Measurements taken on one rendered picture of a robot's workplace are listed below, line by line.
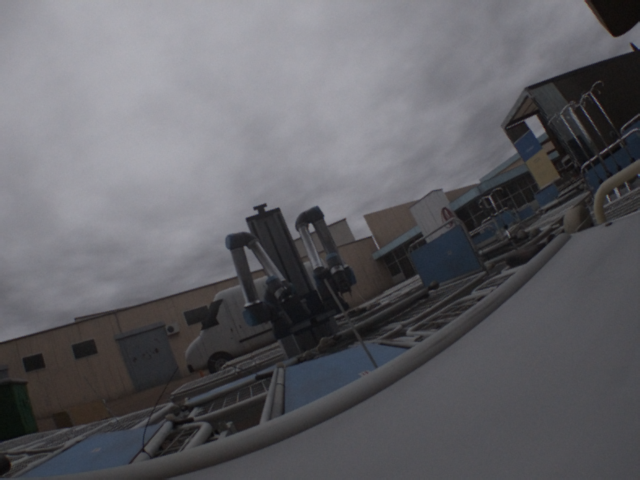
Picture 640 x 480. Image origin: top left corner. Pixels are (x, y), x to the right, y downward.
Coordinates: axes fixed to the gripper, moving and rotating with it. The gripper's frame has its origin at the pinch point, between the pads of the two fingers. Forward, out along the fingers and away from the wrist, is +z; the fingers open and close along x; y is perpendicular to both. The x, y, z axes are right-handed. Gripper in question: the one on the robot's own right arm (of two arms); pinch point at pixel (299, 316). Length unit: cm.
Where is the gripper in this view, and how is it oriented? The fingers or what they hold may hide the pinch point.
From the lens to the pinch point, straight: 184.4
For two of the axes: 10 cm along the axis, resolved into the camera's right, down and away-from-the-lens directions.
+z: 6.0, 6.3, -4.9
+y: -1.3, 6.9, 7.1
